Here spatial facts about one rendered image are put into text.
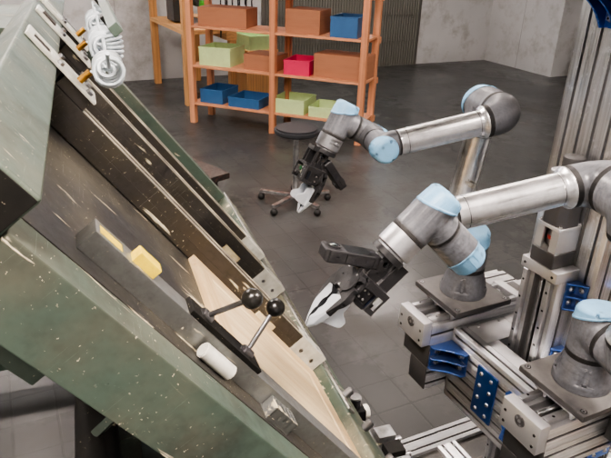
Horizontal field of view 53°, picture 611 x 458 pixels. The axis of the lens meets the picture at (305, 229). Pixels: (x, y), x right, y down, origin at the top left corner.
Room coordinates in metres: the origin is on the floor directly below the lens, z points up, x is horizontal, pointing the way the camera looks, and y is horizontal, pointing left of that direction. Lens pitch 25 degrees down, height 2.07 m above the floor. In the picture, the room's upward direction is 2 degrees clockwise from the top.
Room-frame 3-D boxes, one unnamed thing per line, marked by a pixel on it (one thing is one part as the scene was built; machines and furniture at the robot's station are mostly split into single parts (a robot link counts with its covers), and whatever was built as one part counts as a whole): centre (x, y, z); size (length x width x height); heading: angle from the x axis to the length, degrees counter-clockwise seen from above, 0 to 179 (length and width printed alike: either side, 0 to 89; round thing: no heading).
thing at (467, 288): (1.75, -0.53, 1.09); 0.15 x 0.15 x 0.10
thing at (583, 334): (1.30, -0.75, 1.20); 0.13 x 0.12 x 0.14; 13
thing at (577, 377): (1.31, -0.75, 1.09); 0.15 x 0.15 x 0.10
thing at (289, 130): (4.88, 0.07, 0.34); 0.64 x 0.61 x 0.68; 21
